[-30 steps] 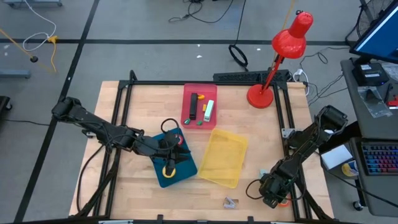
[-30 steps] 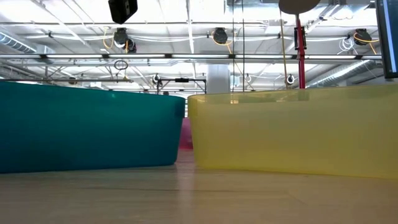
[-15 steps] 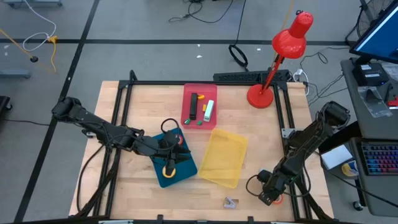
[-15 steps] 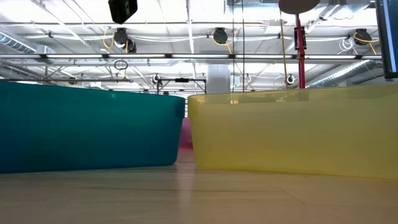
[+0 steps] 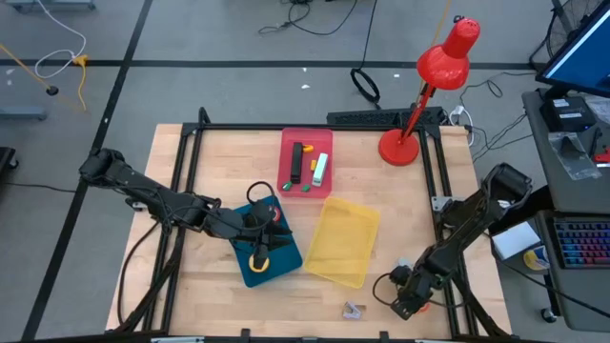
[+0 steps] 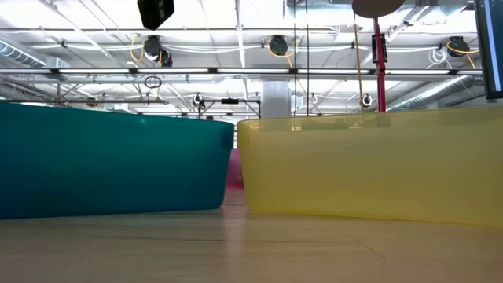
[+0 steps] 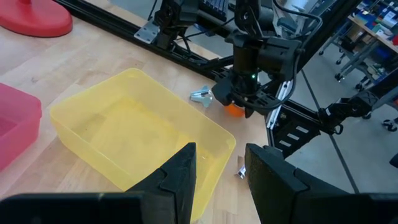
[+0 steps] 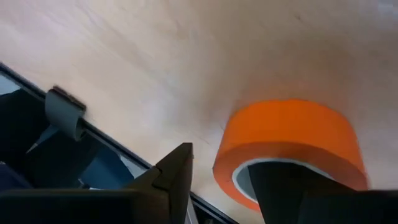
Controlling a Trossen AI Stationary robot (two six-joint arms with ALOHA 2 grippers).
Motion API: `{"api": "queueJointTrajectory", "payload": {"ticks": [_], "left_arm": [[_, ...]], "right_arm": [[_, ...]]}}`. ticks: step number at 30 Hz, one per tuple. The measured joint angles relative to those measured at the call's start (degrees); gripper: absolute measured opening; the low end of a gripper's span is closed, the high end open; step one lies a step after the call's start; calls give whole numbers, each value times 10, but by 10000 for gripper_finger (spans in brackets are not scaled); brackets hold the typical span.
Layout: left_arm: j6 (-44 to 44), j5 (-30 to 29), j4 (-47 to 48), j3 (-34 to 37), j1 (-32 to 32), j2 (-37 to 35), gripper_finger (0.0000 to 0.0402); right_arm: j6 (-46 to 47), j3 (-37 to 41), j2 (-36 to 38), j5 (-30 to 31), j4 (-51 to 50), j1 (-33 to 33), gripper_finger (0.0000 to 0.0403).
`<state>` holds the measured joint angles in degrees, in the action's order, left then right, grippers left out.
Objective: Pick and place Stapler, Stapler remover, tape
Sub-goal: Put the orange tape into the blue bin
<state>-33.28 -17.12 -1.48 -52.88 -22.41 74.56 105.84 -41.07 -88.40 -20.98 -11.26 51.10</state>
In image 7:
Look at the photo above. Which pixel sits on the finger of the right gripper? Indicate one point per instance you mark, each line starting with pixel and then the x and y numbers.
pixel 224 91
pixel 249 112

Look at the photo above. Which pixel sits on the yellow translucent plastic bin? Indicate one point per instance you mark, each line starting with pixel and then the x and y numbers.
pixel 124 130

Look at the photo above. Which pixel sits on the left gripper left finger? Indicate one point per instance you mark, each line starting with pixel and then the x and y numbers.
pixel 174 193

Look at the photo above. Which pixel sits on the orange tape roll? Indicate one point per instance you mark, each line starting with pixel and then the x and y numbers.
pixel 234 111

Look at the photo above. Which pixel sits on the pink translucent plastic bin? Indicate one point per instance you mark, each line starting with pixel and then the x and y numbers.
pixel 18 124

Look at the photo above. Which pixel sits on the red pole stand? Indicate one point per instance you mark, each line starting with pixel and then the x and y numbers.
pixel 34 18

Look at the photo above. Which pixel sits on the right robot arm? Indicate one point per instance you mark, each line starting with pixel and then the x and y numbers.
pixel 248 15

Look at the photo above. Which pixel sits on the silver corner bracket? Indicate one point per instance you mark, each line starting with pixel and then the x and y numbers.
pixel 146 31

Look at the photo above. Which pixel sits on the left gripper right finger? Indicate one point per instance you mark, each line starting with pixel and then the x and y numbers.
pixel 280 193

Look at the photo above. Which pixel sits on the shelving cart with supplies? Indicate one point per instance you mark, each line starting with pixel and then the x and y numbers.
pixel 373 31

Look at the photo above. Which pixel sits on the black keyboard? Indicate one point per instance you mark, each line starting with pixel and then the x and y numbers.
pixel 216 5

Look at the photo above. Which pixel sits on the purple staple remover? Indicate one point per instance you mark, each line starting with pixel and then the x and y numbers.
pixel 241 171

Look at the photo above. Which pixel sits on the black aluminium table frame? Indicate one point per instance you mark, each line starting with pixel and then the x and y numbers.
pixel 292 137

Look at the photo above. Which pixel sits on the silver aluminium rail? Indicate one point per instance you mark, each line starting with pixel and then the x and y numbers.
pixel 278 99

